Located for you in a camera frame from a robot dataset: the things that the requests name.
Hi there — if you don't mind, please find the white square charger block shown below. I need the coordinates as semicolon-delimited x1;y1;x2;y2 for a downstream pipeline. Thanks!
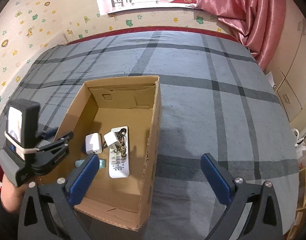
85;133;103;154

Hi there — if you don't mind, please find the light blue small bottle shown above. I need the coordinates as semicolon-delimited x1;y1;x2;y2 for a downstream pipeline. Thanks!
75;159;106;169

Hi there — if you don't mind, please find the small white plug adapter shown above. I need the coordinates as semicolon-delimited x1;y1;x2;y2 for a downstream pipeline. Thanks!
104;131;120;150

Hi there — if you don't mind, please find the white air conditioner remote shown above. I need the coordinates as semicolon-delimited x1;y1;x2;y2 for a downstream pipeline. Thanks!
109;126;130;179

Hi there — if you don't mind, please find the metal key bunch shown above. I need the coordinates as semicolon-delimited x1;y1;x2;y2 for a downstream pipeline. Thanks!
116;128;127;158

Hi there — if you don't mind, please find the person's left hand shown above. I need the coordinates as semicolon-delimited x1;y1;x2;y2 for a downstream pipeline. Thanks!
0;174;28;213

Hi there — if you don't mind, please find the phone mounted on gripper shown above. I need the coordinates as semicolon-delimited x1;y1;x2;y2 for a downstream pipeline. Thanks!
5;99;40;160

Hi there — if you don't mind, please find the wooden shelf with clutter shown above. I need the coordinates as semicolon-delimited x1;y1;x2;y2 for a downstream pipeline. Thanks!
285;168;306;239

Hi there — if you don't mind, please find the white plastic bag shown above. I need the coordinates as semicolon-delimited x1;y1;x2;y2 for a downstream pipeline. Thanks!
291;128;306;169

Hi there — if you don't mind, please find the brown cardboard box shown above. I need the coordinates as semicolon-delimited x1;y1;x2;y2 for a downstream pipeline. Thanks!
40;75;161;231

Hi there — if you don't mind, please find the grey plaid bed blanket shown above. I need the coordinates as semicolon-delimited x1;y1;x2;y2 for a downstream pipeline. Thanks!
0;31;299;239

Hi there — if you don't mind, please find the beige wardrobe cabinet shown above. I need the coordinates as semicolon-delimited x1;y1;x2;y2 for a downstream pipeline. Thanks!
265;0;306;132

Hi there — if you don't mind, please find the pink satin curtain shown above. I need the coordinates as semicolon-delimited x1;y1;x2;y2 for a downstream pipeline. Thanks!
196;0;286;70

